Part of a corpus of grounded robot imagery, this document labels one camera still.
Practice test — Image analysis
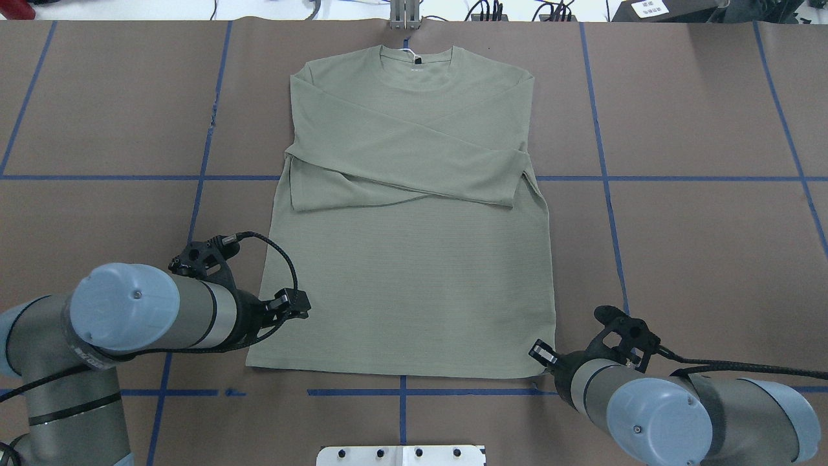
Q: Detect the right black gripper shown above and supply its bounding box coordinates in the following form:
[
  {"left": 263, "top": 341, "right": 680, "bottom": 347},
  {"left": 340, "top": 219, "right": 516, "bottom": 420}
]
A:
[{"left": 528, "top": 339, "right": 585, "bottom": 395}]

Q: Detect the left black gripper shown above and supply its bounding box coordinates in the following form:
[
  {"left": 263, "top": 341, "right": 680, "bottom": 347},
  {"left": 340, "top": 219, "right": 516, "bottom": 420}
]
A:
[{"left": 236, "top": 289, "right": 312, "bottom": 343}]

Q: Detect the olive green long-sleeve shirt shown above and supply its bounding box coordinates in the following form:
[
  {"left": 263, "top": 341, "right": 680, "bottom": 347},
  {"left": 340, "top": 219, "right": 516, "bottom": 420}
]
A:
[{"left": 246, "top": 45, "right": 556, "bottom": 379}]

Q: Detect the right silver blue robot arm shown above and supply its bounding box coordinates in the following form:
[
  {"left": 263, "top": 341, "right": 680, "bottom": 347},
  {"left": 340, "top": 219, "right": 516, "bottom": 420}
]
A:
[{"left": 528, "top": 340, "right": 823, "bottom": 465}]

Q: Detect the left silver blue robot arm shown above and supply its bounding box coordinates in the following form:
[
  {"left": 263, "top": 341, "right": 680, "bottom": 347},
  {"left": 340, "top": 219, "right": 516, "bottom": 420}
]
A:
[{"left": 2, "top": 263, "right": 311, "bottom": 465}]

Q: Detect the black box with white label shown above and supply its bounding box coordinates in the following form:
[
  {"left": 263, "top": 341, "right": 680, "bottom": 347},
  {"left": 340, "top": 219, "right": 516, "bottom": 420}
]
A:
[{"left": 610, "top": 1, "right": 730, "bottom": 23}]

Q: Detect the red cylindrical bottle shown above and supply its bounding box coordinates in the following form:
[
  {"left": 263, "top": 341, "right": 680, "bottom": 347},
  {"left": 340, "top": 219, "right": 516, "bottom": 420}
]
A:
[{"left": 0, "top": 0, "right": 36, "bottom": 21}]

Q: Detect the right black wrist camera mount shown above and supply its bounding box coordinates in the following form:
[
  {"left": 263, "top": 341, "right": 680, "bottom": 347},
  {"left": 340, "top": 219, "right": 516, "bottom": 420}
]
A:
[{"left": 587, "top": 305, "right": 660, "bottom": 373}]

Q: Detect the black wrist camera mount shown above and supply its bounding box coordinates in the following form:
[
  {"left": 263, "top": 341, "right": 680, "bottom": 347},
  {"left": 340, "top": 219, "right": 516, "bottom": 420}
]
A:
[
  {"left": 168, "top": 235, "right": 240, "bottom": 290},
  {"left": 587, "top": 305, "right": 660, "bottom": 373}
]

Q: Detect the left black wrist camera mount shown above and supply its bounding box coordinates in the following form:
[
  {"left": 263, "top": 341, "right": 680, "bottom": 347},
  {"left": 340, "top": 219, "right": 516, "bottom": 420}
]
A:
[{"left": 168, "top": 235, "right": 240, "bottom": 290}]

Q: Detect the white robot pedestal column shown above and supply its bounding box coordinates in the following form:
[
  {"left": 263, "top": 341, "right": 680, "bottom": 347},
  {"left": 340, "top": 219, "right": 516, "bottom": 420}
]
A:
[{"left": 316, "top": 445, "right": 487, "bottom": 465}]

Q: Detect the aluminium frame post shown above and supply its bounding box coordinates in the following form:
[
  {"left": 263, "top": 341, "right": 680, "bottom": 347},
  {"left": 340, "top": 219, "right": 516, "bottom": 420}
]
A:
[{"left": 387, "top": 0, "right": 422, "bottom": 30}]

